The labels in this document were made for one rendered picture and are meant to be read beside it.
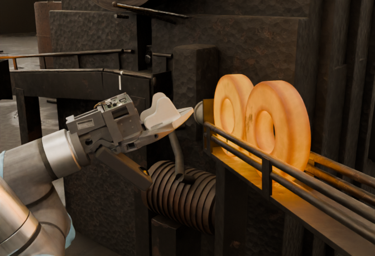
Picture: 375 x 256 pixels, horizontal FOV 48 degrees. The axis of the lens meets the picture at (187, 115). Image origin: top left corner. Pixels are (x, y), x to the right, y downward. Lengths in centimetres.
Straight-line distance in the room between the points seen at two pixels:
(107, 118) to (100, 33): 75
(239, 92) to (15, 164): 38
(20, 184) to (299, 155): 43
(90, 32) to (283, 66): 70
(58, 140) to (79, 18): 83
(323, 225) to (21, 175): 45
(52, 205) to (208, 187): 33
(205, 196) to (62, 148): 34
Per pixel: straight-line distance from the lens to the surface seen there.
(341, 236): 50
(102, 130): 72
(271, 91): 61
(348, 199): 46
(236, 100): 73
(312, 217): 55
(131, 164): 74
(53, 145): 71
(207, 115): 85
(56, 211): 75
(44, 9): 407
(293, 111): 58
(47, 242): 65
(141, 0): 113
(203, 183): 93
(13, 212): 62
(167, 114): 72
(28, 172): 71
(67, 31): 155
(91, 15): 144
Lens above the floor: 91
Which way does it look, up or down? 16 degrees down
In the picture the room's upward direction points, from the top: straight up
